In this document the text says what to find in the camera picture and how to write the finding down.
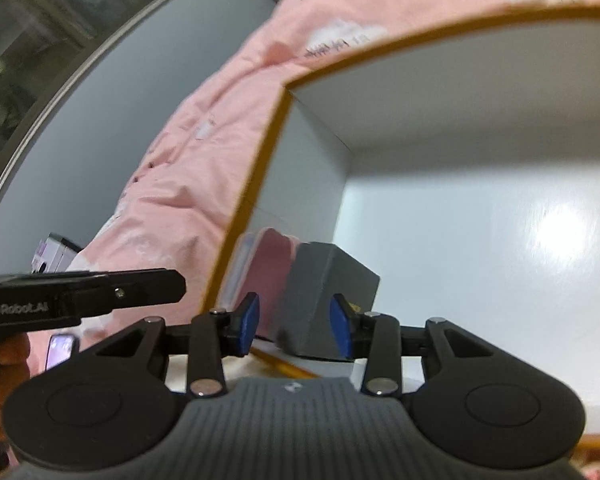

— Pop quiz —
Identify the orange cardboard box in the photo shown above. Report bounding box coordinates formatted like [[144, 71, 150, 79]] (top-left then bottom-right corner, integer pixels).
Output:
[[202, 5, 600, 453]]

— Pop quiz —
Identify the white printed small box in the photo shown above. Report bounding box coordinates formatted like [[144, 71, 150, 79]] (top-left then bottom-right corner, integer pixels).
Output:
[[31, 232, 84, 274]]

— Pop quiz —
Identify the reddish flat box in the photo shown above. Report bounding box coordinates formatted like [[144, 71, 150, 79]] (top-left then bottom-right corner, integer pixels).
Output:
[[232, 227, 301, 341]]

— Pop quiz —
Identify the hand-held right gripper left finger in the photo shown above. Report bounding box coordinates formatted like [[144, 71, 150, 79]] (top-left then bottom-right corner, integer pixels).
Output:
[[95, 292, 261, 401]]

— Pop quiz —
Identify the pink printed blanket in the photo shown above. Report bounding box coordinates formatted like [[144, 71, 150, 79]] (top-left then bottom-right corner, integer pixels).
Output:
[[10, 0, 600, 480]]

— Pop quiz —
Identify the window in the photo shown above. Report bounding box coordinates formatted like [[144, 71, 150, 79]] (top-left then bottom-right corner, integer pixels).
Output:
[[0, 0, 216, 233]]

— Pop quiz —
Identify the person's left hand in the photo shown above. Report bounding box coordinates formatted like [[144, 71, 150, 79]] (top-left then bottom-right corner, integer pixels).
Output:
[[0, 334, 33, 436]]

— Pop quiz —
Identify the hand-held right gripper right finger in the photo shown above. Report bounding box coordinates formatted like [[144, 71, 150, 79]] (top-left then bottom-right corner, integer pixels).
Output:
[[329, 292, 496, 398]]

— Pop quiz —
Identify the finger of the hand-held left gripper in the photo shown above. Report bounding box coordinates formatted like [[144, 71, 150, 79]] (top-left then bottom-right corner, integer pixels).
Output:
[[77, 269, 187, 320]]

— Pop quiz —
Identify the grey box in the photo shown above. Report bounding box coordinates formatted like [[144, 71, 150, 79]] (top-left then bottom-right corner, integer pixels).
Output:
[[277, 241, 381, 361]]

